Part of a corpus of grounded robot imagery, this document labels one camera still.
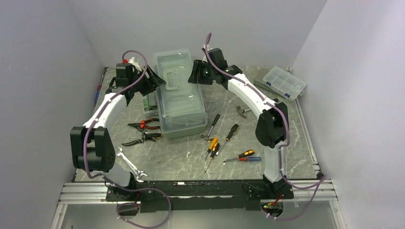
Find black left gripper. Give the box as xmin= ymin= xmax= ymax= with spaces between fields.
xmin=130 ymin=65 xmax=167 ymax=97

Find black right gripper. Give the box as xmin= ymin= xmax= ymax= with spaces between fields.
xmin=188 ymin=61 xmax=215 ymax=86

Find yellow black handle hammer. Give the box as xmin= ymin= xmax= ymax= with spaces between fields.
xmin=200 ymin=114 xmax=221 ymax=141

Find green toolbox base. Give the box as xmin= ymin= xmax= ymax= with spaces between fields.
xmin=160 ymin=122 xmax=207 ymax=139

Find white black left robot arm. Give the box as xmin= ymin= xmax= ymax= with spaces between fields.
xmin=70 ymin=63 xmax=166 ymax=200

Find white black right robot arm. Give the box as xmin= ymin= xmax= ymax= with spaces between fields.
xmin=188 ymin=48 xmax=290 ymax=198

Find green label screwdriver bit box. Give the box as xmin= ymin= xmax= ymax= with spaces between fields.
xmin=143 ymin=92 xmax=158 ymax=118

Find orange black needle-nose pliers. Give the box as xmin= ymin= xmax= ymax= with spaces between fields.
xmin=127 ymin=118 xmax=160 ymax=132

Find black yellow pliers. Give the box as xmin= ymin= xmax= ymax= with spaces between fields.
xmin=121 ymin=133 xmax=163 ymax=146

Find grey flat case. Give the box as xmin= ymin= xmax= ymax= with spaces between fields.
xmin=253 ymin=68 xmax=277 ymax=94

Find long yellow black screwdriver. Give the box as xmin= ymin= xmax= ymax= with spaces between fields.
xmin=215 ymin=124 xmax=239 ymax=156

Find short yellow screwdriver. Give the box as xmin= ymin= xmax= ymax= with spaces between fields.
xmin=205 ymin=137 xmax=218 ymax=160

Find yellow black medium screwdriver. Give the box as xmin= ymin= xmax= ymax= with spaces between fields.
xmin=204 ymin=142 xmax=220 ymax=173

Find clear compartment organizer box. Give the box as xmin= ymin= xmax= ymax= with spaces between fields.
xmin=263 ymin=66 xmax=307 ymax=101

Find yellow black stubby screwdriver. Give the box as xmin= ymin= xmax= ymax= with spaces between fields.
xmin=223 ymin=149 xmax=255 ymax=163

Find large silver open-end wrench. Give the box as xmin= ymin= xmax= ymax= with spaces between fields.
xmin=116 ymin=147 xmax=148 ymax=183

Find blue red long screwdriver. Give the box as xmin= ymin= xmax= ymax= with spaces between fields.
xmin=224 ymin=156 xmax=262 ymax=163

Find green toolbox carry handle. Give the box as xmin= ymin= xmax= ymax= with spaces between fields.
xmin=165 ymin=70 xmax=179 ymax=91

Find red blue tool at wall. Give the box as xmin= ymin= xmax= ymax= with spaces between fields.
xmin=94 ymin=67 xmax=108 ymax=106

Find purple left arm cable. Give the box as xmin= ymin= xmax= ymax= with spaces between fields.
xmin=83 ymin=49 xmax=172 ymax=229

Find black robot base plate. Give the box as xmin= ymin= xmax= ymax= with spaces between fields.
xmin=106 ymin=178 xmax=294 ymax=213

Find aluminium frame rail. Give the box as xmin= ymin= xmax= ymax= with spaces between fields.
xmin=59 ymin=180 xmax=338 ymax=204

